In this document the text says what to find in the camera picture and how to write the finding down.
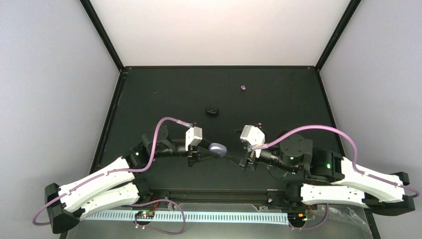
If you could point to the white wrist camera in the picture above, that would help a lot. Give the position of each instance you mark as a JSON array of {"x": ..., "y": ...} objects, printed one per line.
[
  {"x": 252, "y": 135},
  {"x": 193, "y": 137}
]

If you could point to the black front rail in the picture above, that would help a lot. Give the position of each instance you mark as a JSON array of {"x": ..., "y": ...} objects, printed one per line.
[{"x": 220, "y": 196}]

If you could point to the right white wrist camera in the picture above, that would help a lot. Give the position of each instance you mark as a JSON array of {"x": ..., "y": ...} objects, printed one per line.
[{"x": 252, "y": 135}]

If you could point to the lavender earbud charging case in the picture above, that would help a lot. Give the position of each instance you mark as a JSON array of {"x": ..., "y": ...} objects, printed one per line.
[{"x": 218, "y": 149}]

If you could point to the clear plastic bag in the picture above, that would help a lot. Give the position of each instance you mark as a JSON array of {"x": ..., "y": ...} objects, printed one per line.
[{"x": 348, "y": 216}]

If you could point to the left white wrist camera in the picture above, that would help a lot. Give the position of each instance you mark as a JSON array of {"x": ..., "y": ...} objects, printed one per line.
[{"x": 193, "y": 137}]

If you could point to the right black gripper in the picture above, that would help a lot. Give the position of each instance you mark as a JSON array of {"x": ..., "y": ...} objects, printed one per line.
[{"x": 241, "y": 161}]

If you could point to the black earbud charging case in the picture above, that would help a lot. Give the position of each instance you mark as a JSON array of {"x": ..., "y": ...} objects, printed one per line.
[{"x": 212, "y": 111}]

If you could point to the small circuit board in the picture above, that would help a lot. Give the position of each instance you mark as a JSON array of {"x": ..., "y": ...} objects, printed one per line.
[{"x": 144, "y": 215}]

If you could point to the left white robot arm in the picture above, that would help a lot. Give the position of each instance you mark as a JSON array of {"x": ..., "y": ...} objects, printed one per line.
[{"x": 120, "y": 183}]

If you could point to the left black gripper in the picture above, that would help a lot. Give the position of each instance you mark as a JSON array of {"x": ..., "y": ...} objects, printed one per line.
[{"x": 193, "y": 151}]

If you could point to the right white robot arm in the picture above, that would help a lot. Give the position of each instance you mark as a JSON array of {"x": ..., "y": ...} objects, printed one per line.
[{"x": 325, "y": 177}]

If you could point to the white slotted cable duct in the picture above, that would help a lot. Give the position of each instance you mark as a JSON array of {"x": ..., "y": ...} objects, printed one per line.
[{"x": 196, "y": 217}]

